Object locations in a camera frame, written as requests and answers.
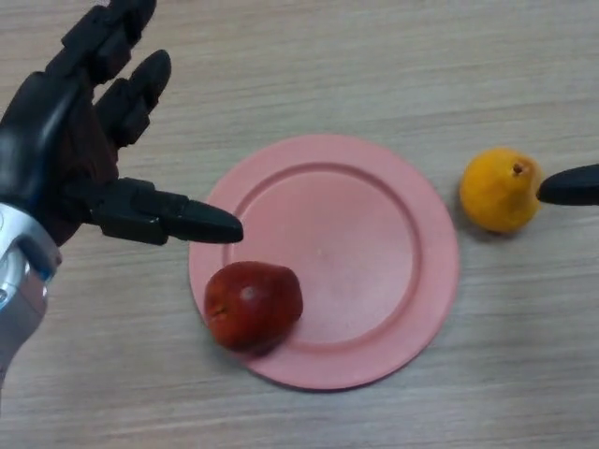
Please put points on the red apple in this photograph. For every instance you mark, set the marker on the red apple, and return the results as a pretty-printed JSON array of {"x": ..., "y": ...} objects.
[{"x": 252, "y": 304}]

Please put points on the yellow pear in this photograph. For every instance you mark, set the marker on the yellow pear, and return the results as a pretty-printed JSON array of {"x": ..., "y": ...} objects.
[{"x": 496, "y": 192}]

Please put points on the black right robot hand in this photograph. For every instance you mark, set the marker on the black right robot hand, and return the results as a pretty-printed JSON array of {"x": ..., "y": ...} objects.
[{"x": 571, "y": 187}]

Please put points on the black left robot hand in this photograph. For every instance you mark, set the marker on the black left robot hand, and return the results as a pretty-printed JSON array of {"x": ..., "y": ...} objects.
[{"x": 51, "y": 140}]

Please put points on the pink round plate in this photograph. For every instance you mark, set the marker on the pink round plate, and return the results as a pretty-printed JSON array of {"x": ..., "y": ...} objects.
[{"x": 355, "y": 262}]

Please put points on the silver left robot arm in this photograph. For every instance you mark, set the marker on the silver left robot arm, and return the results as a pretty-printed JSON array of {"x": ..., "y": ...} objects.
[{"x": 18, "y": 290}]

